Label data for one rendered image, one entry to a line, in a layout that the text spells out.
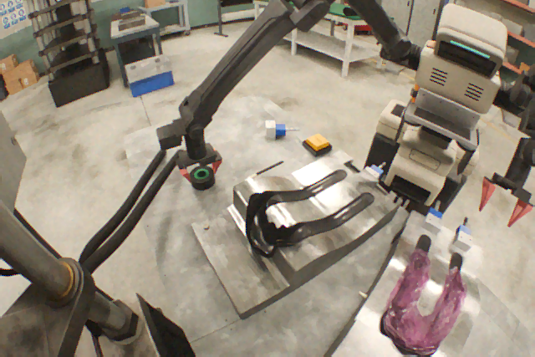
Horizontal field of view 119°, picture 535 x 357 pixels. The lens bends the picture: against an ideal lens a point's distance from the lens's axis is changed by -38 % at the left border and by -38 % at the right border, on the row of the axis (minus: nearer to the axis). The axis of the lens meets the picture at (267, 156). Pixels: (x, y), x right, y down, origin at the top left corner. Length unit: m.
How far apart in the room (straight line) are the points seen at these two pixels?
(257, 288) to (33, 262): 0.42
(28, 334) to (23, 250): 0.17
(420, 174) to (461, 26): 0.54
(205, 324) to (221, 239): 0.21
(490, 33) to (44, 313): 1.13
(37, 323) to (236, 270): 0.41
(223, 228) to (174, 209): 0.20
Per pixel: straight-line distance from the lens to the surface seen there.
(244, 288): 0.56
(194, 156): 0.72
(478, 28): 0.81
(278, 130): 0.96
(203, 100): 0.56
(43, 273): 0.43
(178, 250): 0.70
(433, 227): 0.74
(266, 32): 0.47
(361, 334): 0.51
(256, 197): 0.58
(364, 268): 0.68
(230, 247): 0.61
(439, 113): 0.89
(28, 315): 0.52
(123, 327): 0.64
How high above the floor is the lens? 1.39
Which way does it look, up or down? 41 degrees down
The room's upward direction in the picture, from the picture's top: straight up
